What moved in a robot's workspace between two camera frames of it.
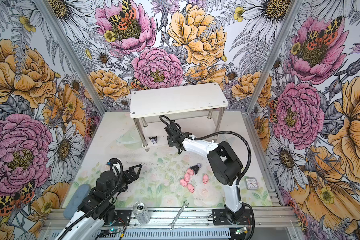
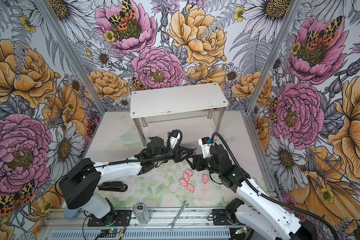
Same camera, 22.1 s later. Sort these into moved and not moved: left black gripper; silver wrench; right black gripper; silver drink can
Moved: right black gripper; left black gripper
Not moved: silver drink can; silver wrench
